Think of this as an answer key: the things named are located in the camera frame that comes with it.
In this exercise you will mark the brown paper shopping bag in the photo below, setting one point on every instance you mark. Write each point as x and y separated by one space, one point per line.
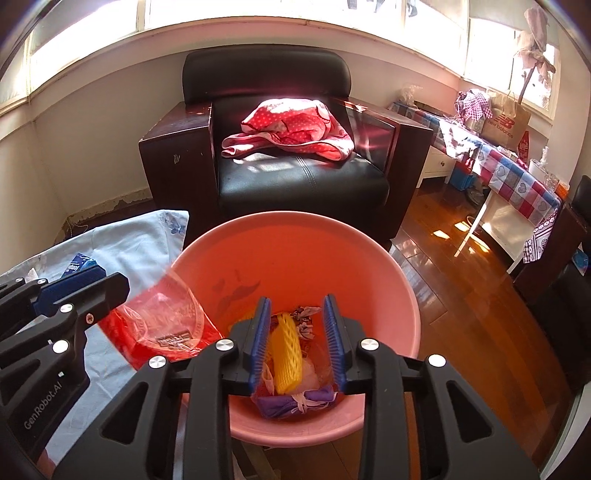
505 124

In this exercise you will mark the purple wrapper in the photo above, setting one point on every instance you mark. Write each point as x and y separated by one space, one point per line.
295 404

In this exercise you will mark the printed paper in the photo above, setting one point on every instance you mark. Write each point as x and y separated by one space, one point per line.
305 323

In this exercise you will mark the black chair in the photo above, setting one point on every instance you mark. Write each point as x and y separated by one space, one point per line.
563 323

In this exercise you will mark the black leather armchair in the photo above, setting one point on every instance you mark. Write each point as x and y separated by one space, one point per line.
300 184

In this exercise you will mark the pink checked cloth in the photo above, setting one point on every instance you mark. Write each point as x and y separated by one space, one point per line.
473 104

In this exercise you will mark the red blue checked tablecloth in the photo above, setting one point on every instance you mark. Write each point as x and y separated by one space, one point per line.
508 170

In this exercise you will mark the dried flower branch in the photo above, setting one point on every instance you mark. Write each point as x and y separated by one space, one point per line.
535 46

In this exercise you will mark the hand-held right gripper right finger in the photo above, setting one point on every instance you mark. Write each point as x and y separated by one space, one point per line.
332 344

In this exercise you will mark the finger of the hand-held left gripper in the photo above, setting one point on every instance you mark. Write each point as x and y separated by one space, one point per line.
69 286
108 290

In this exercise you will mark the light blue floral bedsheet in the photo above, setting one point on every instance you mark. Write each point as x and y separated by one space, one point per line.
115 240

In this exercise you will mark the dark wooden cabinet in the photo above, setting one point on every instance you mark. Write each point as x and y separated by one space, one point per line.
554 240

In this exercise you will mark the window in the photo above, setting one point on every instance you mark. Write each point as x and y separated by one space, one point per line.
277 14

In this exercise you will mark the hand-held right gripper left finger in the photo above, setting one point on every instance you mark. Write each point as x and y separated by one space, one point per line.
261 344

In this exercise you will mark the orange box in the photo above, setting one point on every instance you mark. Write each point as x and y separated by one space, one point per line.
563 191

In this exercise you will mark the blue tissue packet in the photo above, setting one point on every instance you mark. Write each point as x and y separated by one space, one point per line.
78 265

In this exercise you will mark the blue plastic crate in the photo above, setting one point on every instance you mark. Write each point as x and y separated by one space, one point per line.
461 177

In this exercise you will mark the pink plastic basin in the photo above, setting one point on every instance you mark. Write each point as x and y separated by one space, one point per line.
300 258

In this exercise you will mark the white table frame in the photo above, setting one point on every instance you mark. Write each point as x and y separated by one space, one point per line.
475 226

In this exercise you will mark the white drawer cabinet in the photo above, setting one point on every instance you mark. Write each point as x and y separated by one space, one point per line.
436 164

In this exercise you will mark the red clear plastic bag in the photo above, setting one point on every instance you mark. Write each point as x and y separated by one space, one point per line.
138 332

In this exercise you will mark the pink polka-dot cloth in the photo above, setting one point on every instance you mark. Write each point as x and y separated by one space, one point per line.
286 122

